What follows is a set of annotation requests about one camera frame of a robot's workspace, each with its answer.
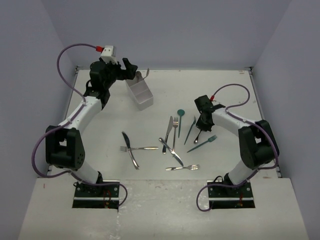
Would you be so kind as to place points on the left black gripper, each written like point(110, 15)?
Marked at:
point(131, 69)

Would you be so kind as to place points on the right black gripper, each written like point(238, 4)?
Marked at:
point(200, 126)

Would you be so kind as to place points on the teal plastic knife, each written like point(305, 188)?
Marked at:
point(190, 128)

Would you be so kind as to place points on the round metal ladle spoon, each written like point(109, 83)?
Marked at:
point(147, 73)

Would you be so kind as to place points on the teal plastic fork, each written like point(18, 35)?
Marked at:
point(209, 140)

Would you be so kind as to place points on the teal plastic spoon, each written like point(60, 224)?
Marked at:
point(180, 113)

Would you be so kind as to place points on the crossing metal knife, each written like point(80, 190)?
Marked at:
point(173, 153)

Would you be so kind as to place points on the metal fork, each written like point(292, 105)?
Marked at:
point(175, 125)
point(126, 149)
point(189, 167)

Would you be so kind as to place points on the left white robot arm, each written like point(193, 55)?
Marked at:
point(64, 147)

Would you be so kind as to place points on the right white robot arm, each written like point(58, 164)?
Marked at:
point(257, 144)

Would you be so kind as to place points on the white three-compartment container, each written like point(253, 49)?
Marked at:
point(139, 92)

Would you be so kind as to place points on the upright metal fork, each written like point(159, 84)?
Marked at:
point(175, 125)

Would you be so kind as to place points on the long upright metal knife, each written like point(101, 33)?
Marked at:
point(169, 128)

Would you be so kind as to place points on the left metal knife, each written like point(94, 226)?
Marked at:
point(128, 145)

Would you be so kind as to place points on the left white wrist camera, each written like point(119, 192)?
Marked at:
point(108, 54)

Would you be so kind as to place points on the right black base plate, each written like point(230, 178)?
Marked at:
point(231, 198)

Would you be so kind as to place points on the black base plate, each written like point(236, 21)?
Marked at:
point(231, 198)
point(96, 197)

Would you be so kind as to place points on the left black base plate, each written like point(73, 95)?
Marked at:
point(96, 197)

